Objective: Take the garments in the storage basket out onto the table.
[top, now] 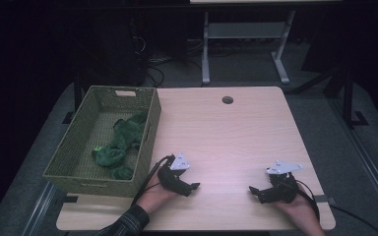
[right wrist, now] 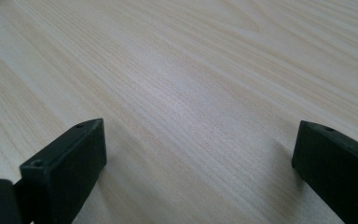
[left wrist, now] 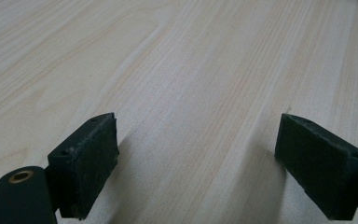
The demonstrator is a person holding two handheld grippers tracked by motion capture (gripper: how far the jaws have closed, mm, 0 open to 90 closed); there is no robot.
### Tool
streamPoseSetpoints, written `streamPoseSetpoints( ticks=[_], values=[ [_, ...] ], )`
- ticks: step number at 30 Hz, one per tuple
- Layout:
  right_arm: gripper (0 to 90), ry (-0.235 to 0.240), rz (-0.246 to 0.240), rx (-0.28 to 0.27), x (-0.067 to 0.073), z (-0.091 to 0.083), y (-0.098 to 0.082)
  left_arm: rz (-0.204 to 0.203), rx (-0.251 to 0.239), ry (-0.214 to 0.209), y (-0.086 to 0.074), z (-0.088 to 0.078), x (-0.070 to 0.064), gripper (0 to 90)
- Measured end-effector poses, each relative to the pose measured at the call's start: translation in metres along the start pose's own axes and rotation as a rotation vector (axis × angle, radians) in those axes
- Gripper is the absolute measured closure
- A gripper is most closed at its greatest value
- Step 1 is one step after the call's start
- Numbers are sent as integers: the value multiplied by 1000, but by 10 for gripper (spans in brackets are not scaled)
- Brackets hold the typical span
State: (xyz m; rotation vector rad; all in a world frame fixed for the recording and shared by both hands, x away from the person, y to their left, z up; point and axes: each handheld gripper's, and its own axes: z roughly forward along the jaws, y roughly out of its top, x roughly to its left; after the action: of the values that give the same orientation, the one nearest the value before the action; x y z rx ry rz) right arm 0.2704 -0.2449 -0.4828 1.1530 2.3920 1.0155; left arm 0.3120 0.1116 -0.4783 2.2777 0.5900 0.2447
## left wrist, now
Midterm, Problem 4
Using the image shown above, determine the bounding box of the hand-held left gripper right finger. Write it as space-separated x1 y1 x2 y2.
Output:
274 113 358 221

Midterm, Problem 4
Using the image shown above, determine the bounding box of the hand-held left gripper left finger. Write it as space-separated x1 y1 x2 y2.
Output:
47 112 120 220

